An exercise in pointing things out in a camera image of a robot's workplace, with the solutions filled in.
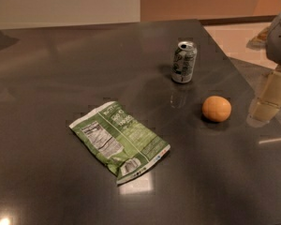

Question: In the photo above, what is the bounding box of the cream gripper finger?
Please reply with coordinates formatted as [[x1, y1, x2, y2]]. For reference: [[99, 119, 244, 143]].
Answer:
[[249, 65, 281, 122]]

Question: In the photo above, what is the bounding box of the orange fruit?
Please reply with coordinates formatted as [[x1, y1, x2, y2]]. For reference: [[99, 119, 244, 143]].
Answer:
[[201, 96, 232, 122]]

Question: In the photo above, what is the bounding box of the green jalapeno chip bag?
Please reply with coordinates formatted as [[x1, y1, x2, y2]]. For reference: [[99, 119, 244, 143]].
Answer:
[[69, 101, 170, 185]]

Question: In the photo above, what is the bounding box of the silver green soda can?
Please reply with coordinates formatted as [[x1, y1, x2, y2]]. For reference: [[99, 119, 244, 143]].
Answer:
[[171, 40, 198, 83]]

